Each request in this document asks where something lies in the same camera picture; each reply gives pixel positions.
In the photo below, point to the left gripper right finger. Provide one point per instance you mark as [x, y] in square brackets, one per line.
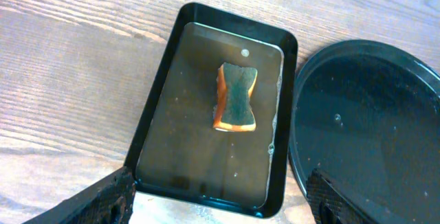
[328, 204]

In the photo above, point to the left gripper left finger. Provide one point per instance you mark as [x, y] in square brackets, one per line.
[110, 201]

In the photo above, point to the orange green scrub sponge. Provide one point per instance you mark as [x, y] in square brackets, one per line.
[235, 86]

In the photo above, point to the black rectangular tray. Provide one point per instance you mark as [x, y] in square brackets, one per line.
[177, 153]

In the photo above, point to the black round tray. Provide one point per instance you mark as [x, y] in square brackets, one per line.
[367, 114]

